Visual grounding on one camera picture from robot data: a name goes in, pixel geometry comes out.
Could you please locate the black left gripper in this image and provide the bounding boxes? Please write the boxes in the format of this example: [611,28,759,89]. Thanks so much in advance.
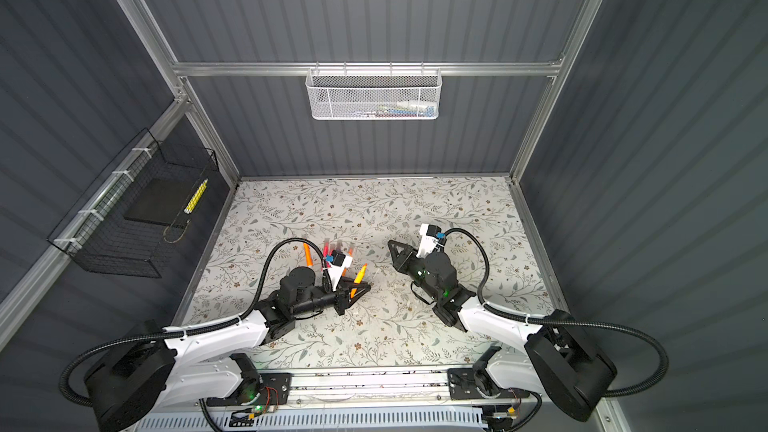
[293,276,371,321]

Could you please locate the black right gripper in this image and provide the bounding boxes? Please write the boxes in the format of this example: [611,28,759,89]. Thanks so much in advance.
[389,239,442,305]

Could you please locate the yellow highlighter pen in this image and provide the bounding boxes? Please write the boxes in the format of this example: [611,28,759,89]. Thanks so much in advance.
[350,263,368,298]

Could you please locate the orange highlighter pen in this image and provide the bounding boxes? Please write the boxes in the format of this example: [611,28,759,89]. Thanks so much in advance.
[303,243,313,268]

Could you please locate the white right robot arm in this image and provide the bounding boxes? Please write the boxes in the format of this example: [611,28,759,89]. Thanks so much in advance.
[387,240,617,422]

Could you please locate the items in white basket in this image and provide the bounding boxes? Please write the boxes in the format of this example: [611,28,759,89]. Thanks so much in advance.
[350,100,439,120]

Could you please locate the yellow highlighter in basket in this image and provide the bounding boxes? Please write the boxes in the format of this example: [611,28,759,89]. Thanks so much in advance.
[183,179,208,215]

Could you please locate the black pad in basket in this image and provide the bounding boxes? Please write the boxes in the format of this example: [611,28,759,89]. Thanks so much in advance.
[123,178,197,226]

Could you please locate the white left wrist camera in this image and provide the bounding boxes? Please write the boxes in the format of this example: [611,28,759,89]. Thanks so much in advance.
[324,250,353,291]

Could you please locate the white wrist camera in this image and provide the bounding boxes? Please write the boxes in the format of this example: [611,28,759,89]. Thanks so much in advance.
[324,250,353,291]
[417,224,445,258]

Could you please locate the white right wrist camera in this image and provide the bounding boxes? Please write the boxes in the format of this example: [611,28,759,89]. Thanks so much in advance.
[417,224,445,258]

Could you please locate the white wire mesh basket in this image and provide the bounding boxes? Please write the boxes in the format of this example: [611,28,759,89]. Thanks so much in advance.
[305,70,443,121]

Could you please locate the black wire mesh basket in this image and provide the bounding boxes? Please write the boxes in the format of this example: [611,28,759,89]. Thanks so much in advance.
[48,134,218,279]

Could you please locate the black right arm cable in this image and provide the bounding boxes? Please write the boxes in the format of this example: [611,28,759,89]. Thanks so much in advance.
[442,227,670,398]

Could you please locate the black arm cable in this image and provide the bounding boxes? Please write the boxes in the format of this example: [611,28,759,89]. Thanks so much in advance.
[58,237,328,432]
[442,227,670,398]

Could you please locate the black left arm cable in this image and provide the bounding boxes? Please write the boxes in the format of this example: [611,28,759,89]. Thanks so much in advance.
[58,237,328,432]

